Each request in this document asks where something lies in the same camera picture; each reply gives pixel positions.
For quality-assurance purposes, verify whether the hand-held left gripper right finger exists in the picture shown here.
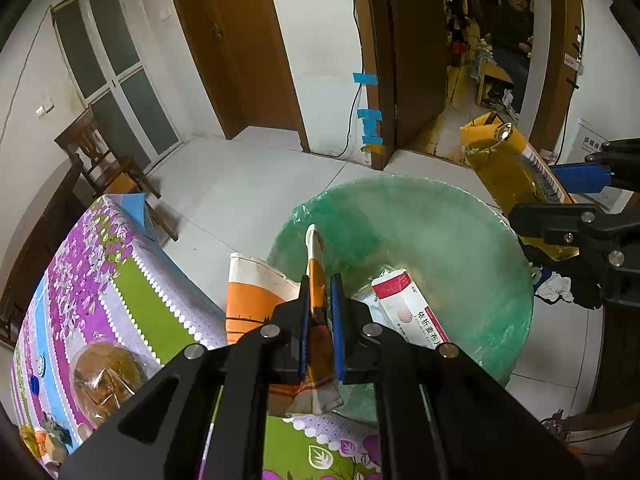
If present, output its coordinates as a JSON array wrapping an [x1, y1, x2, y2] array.
[[329, 273, 586, 480]]

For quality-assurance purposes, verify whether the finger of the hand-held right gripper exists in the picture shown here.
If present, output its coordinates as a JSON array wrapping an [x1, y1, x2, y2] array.
[[507, 202, 640, 311], [547, 139, 640, 196]]

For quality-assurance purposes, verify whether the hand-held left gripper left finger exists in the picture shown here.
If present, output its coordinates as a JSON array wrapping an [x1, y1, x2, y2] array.
[[57, 274, 313, 480]]

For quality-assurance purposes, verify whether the orange white wrapper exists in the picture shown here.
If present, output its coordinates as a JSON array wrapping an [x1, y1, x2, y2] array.
[[226, 224, 346, 417]]

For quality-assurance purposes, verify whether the red white box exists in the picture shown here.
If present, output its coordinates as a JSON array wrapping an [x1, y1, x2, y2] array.
[[371, 270, 453, 350]]

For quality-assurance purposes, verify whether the large yellow packet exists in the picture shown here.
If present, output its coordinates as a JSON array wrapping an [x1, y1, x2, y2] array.
[[459, 112, 581, 261]]

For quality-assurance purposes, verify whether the green plastic basin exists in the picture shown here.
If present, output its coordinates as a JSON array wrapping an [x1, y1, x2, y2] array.
[[266, 175, 533, 423]]

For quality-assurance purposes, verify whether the white cloth scrap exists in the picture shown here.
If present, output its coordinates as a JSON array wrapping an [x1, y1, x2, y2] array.
[[537, 270, 576, 303]]

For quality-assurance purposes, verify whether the cardboard box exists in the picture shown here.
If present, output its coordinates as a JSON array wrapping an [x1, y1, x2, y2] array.
[[475, 57, 516, 107]]

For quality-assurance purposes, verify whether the bread in clear bag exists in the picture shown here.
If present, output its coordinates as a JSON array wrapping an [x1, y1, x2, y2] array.
[[72, 342, 161, 421]]

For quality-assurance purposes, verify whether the open brown door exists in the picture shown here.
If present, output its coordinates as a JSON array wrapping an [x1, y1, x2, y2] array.
[[387, 0, 448, 148]]

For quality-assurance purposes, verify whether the crumpled orange wrapper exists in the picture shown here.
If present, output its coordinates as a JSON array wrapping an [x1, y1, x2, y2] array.
[[34, 427, 68, 463]]

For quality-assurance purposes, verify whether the dark wooden dining table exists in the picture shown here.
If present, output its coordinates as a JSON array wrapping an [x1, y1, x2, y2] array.
[[0, 160, 83, 348]]

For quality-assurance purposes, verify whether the dark wooden chair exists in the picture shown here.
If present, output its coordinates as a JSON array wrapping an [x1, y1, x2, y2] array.
[[54, 105, 178, 243]]

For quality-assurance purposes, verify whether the brown wooden door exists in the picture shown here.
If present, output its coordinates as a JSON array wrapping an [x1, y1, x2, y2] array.
[[162, 0, 308, 151]]

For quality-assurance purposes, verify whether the frosted glass door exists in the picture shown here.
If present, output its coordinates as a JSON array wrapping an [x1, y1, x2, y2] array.
[[50, 0, 182, 163]]

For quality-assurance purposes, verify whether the white wall sign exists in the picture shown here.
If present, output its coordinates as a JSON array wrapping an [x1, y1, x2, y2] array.
[[580, 119, 616, 163]]

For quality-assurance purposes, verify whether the black wall cable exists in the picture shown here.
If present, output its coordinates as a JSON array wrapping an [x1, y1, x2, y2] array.
[[342, 0, 363, 158]]

